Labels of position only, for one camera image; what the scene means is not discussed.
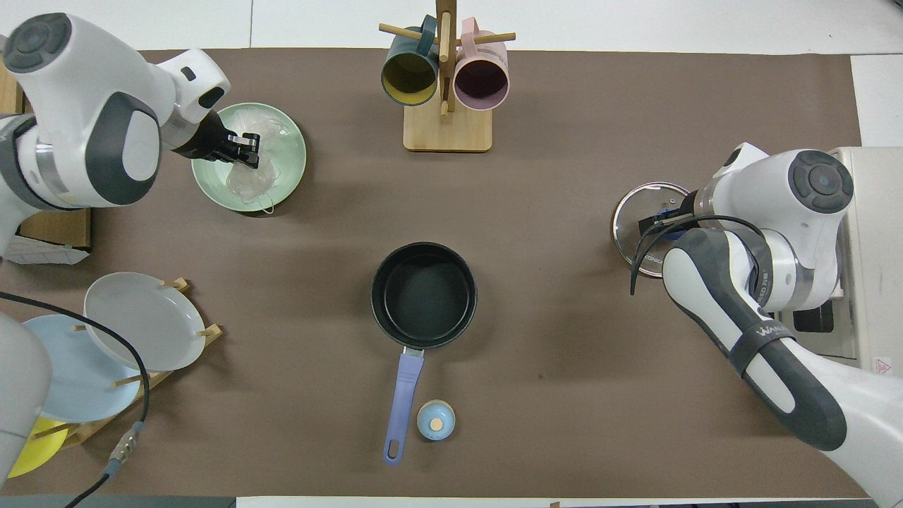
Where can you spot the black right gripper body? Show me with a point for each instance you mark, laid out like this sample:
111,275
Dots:
670,220

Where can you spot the light blue plate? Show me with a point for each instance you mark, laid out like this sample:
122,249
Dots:
77,374

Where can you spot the dark teal mug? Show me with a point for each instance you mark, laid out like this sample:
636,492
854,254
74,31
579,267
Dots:
409,74

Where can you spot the glass lid blue knob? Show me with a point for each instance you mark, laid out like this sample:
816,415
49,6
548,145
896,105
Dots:
628,233

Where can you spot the yellow plate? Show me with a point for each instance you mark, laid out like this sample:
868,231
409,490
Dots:
35,444

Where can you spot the green round plate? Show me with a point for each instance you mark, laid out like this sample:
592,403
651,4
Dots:
289,155

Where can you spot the wooden mug tree stand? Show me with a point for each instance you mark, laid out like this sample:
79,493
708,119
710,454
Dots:
448,130

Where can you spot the clear plastic food bag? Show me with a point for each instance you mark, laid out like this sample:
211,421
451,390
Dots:
247,185

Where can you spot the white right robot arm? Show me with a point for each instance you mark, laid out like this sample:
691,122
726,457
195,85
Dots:
762,339

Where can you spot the pink mug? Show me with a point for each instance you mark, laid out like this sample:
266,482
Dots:
481,81

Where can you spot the wooden plate rack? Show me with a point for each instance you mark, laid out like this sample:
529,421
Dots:
92,427

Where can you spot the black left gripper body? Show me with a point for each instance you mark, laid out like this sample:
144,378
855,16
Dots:
208,140

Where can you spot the beige toaster oven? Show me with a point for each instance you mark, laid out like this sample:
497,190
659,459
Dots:
878,247

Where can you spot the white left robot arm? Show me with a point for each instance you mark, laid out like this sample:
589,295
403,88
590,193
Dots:
85,106

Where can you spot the grey plate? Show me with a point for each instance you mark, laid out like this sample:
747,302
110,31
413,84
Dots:
141,321

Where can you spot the brown table mat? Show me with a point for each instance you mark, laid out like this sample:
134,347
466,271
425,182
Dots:
564,331

